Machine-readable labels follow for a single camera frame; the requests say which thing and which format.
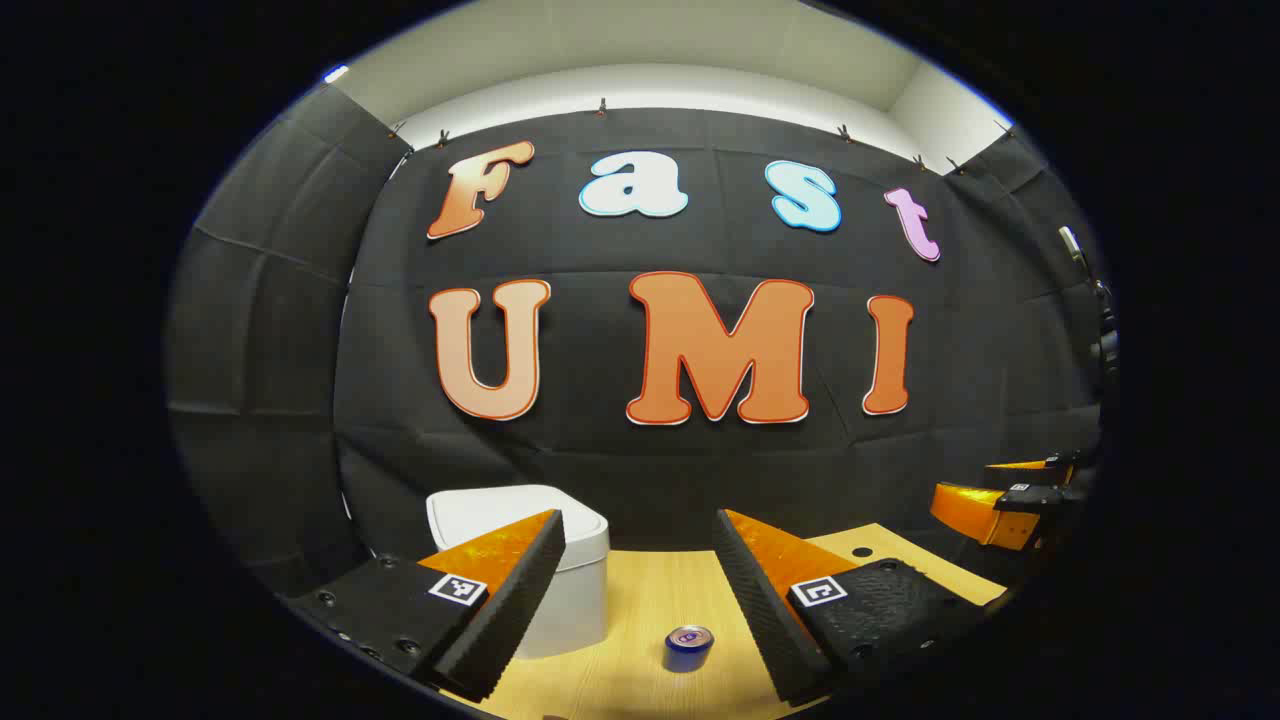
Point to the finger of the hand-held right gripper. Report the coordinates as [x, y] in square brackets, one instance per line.
[975, 510]
[1060, 463]

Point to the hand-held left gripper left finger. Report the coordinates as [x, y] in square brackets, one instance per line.
[510, 620]

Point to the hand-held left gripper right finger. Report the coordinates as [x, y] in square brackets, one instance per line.
[765, 620]

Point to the white desktop garbage bin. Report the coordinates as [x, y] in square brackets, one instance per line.
[575, 600]

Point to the blue pop can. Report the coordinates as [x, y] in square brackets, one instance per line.
[688, 652]

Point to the wooden desktop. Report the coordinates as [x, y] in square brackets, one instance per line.
[640, 600]

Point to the black backdrop cloth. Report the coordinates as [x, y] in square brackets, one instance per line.
[600, 460]

